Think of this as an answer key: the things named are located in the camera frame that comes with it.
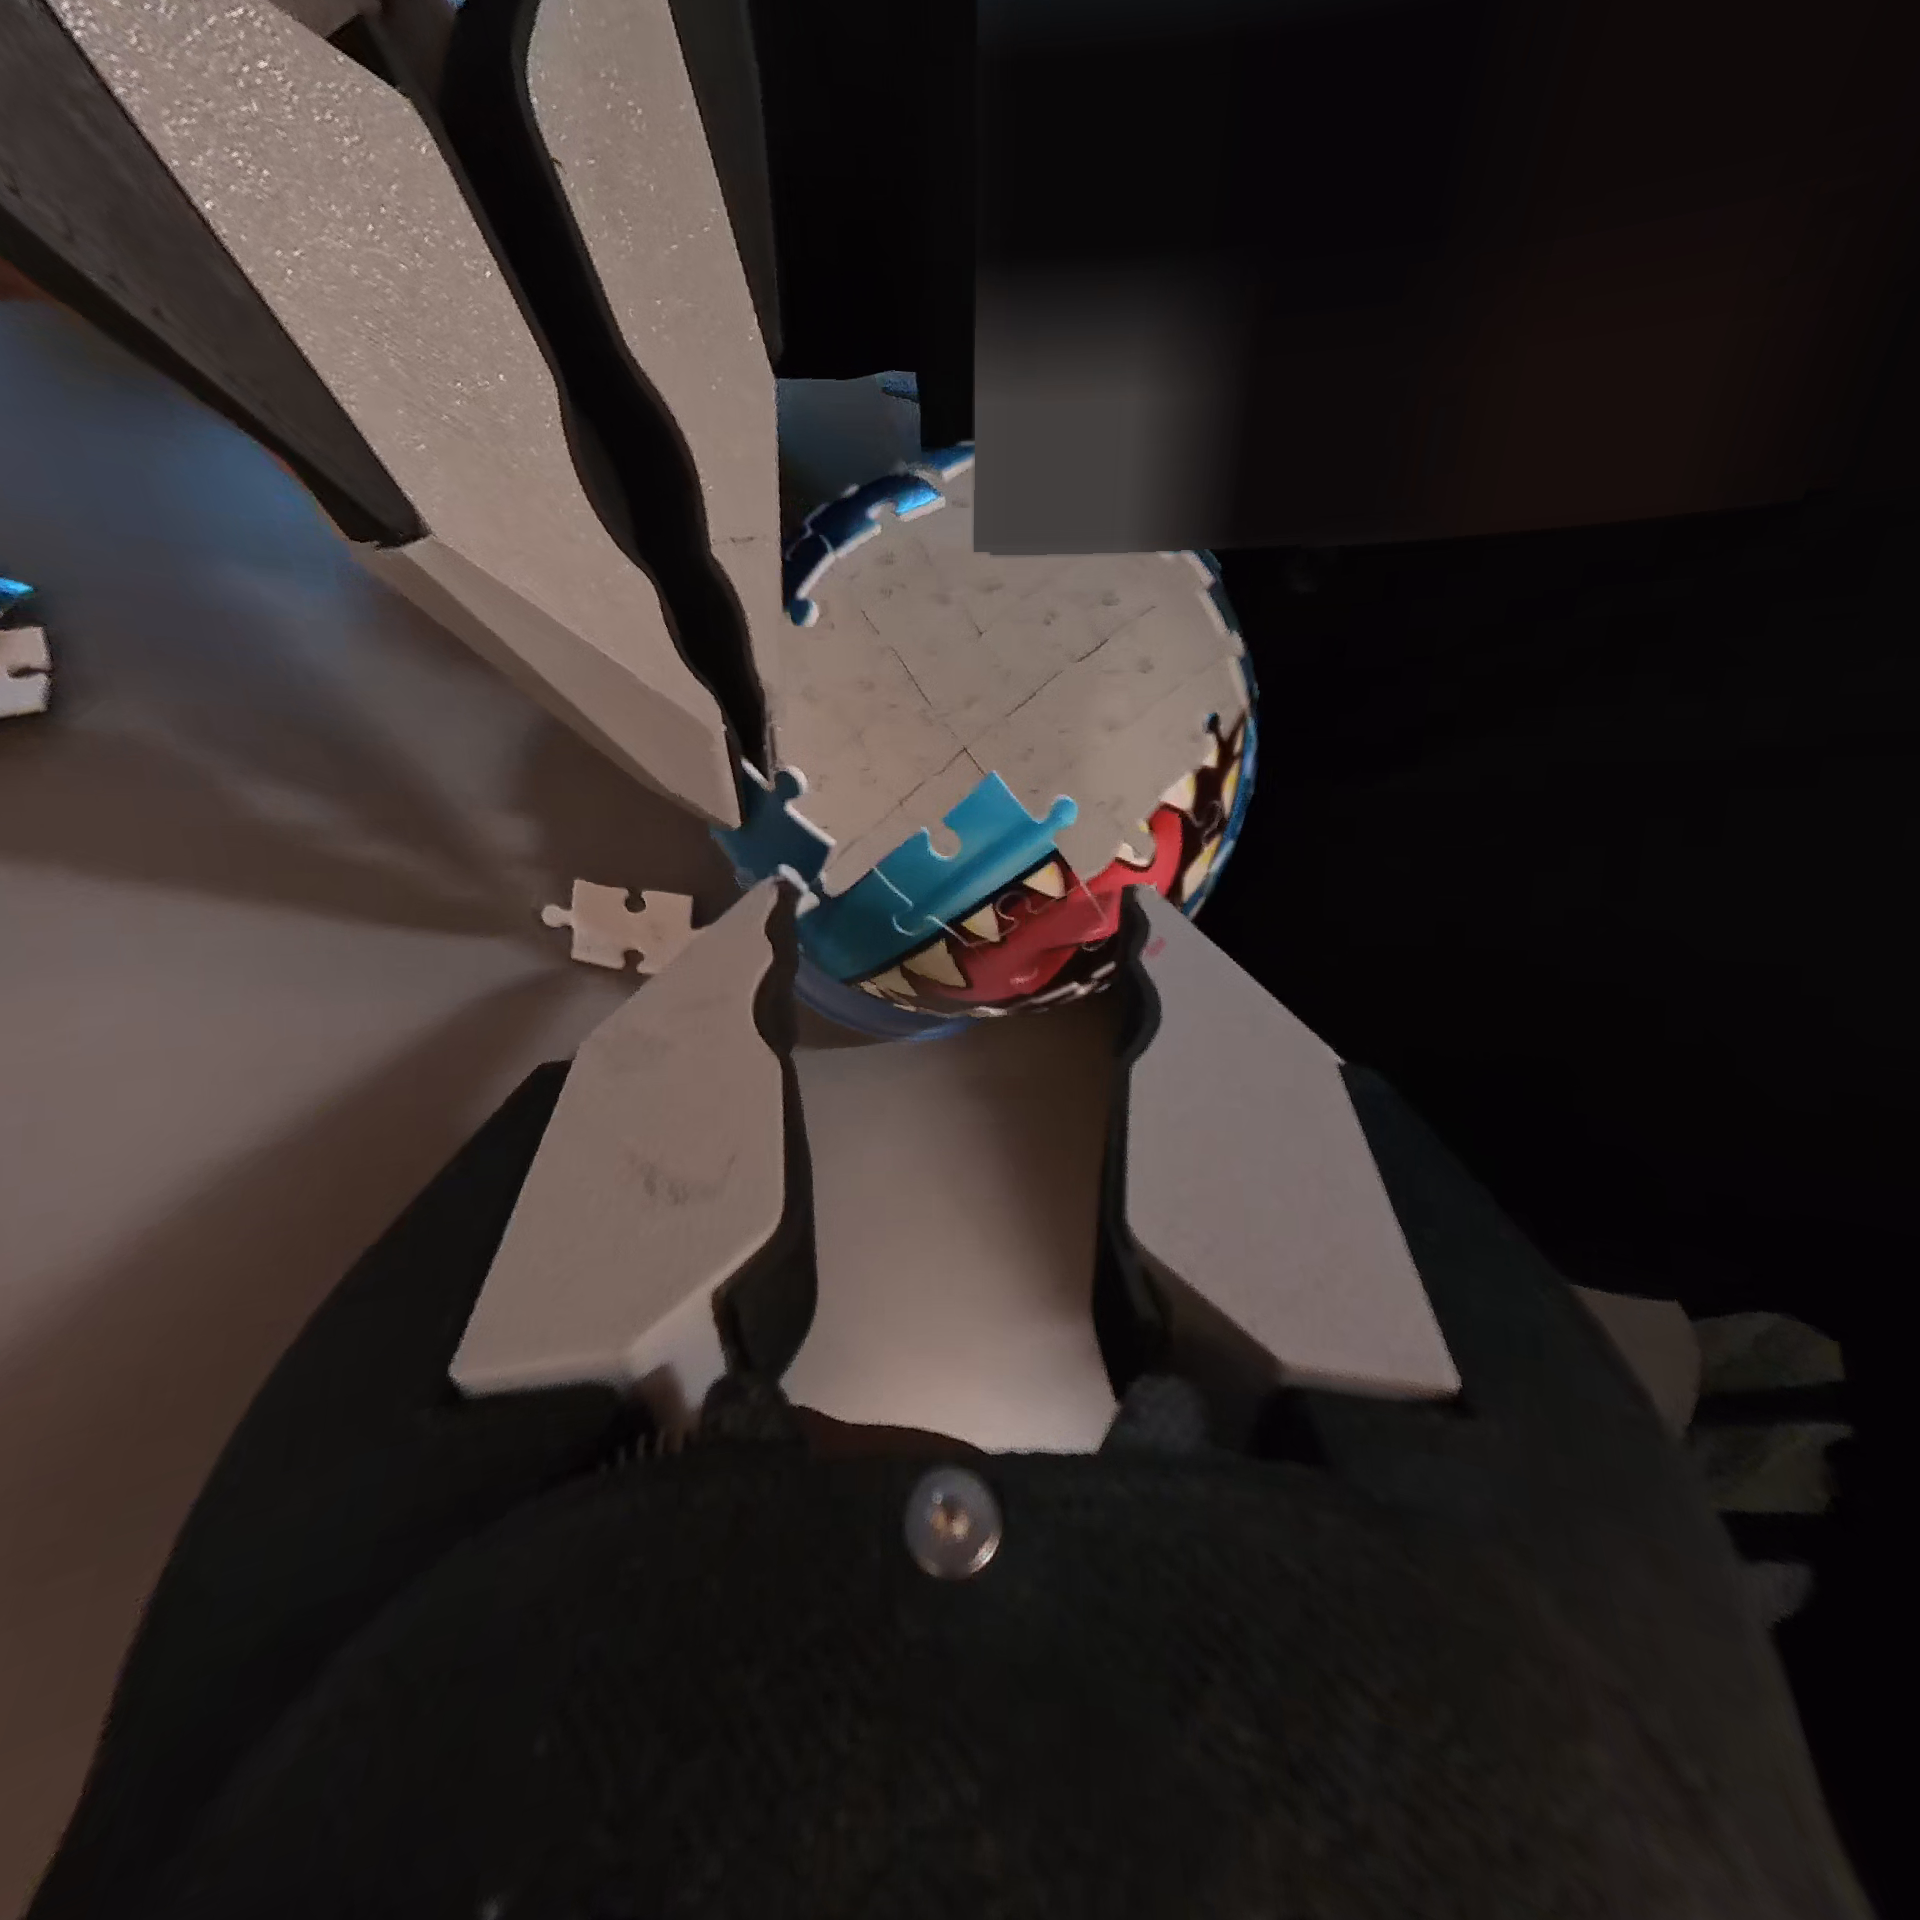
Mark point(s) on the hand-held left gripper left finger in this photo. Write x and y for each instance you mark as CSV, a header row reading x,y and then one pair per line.
x,y
647,1185

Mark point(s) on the white puzzle piece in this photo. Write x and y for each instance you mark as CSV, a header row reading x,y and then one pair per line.
x,y
22,675
631,922

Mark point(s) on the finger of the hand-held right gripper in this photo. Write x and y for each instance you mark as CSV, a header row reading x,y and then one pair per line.
x,y
375,269
661,223

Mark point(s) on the blue puzzle ball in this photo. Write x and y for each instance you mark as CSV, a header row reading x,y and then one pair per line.
x,y
975,675

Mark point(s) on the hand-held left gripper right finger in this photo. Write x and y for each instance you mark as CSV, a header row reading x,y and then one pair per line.
x,y
1276,1201

